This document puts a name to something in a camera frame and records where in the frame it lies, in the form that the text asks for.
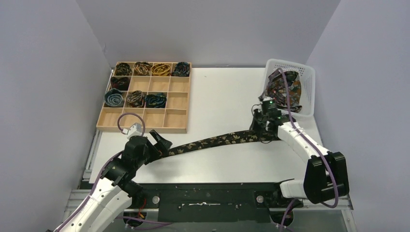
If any black gold floral tie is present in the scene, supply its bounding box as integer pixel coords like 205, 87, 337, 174
159, 130, 279, 159

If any wooden compartment tray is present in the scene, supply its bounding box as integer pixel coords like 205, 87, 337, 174
96, 61, 192, 133

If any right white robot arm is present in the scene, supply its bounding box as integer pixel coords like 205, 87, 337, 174
250, 109, 350, 204

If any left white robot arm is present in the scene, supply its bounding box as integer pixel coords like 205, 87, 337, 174
55, 130, 172, 232

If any pile of patterned ties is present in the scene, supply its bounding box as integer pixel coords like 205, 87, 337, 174
266, 68, 302, 113

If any teal dark rolled tie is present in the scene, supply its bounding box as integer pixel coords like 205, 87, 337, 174
146, 93, 167, 108

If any brown patterned rolled tie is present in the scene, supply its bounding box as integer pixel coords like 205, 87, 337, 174
126, 90, 146, 108

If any light blue rolled tie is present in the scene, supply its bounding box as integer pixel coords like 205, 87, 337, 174
104, 88, 124, 107

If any white plastic basket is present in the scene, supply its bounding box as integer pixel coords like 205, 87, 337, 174
264, 58, 316, 117

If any maroon rolled tie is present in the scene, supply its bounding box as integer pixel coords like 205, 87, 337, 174
110, 76, 131, 91

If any yellow rolled tie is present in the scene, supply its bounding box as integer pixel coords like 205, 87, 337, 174
151, 63, 172, 76

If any dark blue rolled tie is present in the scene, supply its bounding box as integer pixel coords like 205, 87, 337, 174
172, 62, 190, 77

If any dark rolled tie top-left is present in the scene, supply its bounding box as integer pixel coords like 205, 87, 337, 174
114, 62, 132, 76

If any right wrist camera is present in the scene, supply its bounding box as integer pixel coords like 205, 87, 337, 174
261, 100, 280, 117

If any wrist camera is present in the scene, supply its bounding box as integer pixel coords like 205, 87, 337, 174
261, 100, 280, 117
126, 123, 144, 139

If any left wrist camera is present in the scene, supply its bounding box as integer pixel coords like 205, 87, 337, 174
126, 123, 144, 139

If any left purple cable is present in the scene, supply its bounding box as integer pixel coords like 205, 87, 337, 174
54, 112, 146, 232

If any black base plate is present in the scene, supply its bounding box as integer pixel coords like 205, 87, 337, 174
126, 182, 291, 223

